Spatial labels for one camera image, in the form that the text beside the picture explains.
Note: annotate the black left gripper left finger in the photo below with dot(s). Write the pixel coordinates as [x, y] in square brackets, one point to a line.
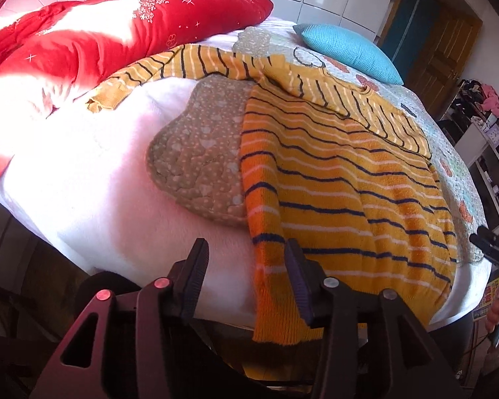
[116, 347]

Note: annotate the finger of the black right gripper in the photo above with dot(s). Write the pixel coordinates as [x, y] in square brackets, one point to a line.
[487, 242]

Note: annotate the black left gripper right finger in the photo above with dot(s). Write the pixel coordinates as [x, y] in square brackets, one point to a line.
[373, 345]

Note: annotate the yellow striped knit sweater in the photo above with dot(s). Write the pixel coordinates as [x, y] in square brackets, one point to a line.
[331, 165]

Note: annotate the white cluttered shelf unit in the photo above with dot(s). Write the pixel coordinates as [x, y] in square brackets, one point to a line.
[475, 136]

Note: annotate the pink cloth on shelf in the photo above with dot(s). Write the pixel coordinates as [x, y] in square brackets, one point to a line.
[491, 100]

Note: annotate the white heart pattern bedspread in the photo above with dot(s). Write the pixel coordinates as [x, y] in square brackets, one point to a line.
[129, 189]

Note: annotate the brown wooden door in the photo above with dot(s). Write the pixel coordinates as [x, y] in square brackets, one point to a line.
[438, 67]

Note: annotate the turquoise knit pillow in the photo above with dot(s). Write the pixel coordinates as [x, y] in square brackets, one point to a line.
[351, 49]

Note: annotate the red quilted blanket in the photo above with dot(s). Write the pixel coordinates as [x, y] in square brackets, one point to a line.
[52, 56]

